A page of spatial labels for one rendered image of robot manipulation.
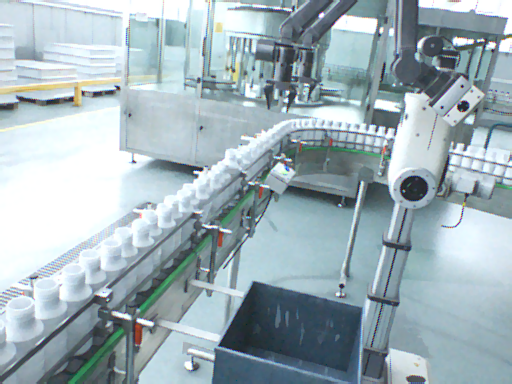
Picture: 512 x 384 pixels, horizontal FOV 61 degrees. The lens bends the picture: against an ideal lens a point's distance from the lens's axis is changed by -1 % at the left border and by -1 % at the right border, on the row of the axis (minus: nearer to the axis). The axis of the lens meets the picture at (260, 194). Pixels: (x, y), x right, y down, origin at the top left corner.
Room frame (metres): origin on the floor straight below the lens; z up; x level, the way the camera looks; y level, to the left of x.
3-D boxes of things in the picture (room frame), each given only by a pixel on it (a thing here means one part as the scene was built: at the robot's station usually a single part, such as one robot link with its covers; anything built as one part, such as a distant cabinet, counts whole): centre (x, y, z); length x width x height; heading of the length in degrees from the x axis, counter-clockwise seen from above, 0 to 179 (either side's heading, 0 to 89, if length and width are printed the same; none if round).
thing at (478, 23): (6.95, -2.17, 1.15); 1.63 x 1.62 x 2.30; 168
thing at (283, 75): (1.48, -0.02, 1.48); 0.10 x 0.07 x 0.07; 77
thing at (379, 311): (1.60, -0.56, 0.48); 0.13 x 0.13 x 0.40; 78
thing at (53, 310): (0.60, 0.32, 1.08); 0.06 x 0.06 x 0.17
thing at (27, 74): (8.37, 4.57, 0.33); 1.23 x 1.04 x 0.66; 77
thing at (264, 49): (1.48, 0.02, 1.57); 0.12 x 0.09 x 0.12; 79
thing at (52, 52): (9.99, 4.40, 0.50); 1.23 x 1.04 x 1.00; 79
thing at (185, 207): (1.12, 0.20, 1.08); 0.06 x 0.06 x 0.17
